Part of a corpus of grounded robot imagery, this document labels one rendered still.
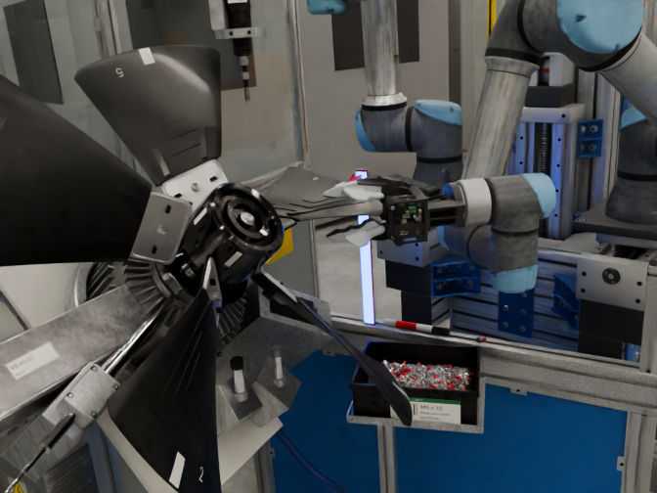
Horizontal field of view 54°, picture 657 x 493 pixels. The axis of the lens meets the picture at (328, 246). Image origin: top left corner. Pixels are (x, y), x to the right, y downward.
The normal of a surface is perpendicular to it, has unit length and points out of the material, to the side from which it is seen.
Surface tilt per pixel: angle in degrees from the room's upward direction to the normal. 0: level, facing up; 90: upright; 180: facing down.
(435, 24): 90
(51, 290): 50
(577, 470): 90
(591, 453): 90
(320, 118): 90
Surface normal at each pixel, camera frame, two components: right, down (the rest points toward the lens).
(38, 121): 0.58, -0.08
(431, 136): -0.36, 0.34
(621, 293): -0.64, 0.29
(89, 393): 0.62, -0.54
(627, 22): 0.31, 0.20
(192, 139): 0.00, -0.37
